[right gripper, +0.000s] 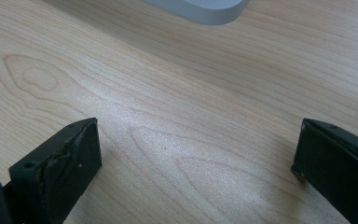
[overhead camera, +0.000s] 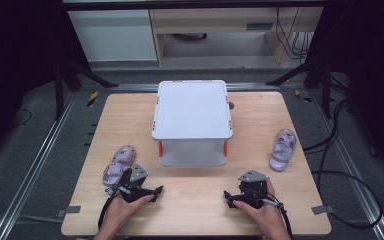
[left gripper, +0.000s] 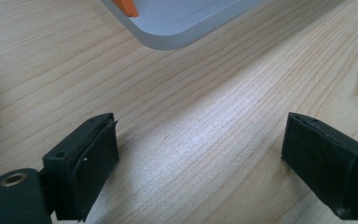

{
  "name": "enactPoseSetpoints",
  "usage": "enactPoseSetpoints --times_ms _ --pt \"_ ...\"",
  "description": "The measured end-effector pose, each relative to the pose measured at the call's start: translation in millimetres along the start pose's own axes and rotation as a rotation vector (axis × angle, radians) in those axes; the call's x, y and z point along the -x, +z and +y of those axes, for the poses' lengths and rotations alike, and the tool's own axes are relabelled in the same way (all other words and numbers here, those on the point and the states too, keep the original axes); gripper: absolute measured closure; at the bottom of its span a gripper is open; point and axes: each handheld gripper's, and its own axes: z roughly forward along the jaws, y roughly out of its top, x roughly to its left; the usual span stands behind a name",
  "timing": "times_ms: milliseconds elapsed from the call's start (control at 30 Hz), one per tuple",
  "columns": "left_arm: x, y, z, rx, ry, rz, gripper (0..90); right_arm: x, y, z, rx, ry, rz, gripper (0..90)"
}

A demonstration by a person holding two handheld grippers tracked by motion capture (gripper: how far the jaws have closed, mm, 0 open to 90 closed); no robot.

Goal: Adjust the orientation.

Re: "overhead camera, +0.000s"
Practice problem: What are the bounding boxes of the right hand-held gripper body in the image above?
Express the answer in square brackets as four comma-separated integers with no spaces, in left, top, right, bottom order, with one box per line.
[237,169,270,210]

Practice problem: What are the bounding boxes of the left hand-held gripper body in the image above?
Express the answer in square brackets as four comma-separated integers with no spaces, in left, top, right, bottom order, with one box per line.
[118,162,154,203]

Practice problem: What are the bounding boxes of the lilac child sandal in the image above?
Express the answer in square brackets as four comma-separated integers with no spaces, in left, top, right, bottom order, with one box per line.
[101,144,137,196]
[268,128,298,173]

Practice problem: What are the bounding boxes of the white plastic shoe rack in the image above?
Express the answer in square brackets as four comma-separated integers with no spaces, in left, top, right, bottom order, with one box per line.
[151,79,234,168]

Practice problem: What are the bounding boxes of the person's right hand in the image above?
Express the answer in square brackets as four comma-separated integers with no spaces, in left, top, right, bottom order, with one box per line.
[232,179,290,235]

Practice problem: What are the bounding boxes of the person's left hand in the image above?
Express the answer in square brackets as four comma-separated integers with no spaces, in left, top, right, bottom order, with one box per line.
[100,194,156,233]

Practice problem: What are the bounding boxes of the grey table clamp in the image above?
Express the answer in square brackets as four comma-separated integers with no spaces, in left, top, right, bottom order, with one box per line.
[55,205,82,219]
[310,204,336,216]

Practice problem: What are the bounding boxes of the yellow black tape strip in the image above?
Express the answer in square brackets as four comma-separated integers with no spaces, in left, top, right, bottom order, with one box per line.
[86,90,100,109]
[294,88,313,104]

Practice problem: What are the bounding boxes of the black metal stand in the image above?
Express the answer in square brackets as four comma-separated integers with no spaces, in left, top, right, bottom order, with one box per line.
[53,55,120,122]
[265,58,349,120]

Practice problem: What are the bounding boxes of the white cabinet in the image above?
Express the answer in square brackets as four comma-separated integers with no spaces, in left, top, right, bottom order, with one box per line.
[67,8,159,63]

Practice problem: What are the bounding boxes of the dark curtain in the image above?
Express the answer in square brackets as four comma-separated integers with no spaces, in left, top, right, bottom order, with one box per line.
[0,0,93,168]
[303,0,384,186]

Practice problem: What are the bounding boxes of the wooden desk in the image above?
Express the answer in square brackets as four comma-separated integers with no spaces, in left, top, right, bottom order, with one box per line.
[148,6,325,66]

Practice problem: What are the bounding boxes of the right hand-held gripper cable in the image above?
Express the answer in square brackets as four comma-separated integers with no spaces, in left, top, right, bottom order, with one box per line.
[261,197,294,240]

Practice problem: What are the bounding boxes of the hand-held gripper cable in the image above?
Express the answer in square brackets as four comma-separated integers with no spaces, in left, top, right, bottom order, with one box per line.
[97,185,132,231]
[261,197,294,240]

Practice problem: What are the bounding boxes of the left hand-held gripper cable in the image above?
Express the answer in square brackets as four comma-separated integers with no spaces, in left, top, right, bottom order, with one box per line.
[97,185,132,231]

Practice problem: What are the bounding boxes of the aluminium floor rail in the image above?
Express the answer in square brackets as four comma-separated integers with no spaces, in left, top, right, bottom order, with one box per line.
[308,89,384,240]
[0,90,78,240]

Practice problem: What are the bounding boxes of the thin black floor cable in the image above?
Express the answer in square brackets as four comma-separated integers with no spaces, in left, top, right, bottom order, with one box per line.
[7,108,33,130]

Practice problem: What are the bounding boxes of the thick black looped floor cable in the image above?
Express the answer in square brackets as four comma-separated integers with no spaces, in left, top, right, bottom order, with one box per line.
[312,170,384,231]

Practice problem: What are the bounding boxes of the black hanging cables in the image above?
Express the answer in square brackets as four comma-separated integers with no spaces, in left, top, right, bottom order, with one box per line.
[274,7,315,65]

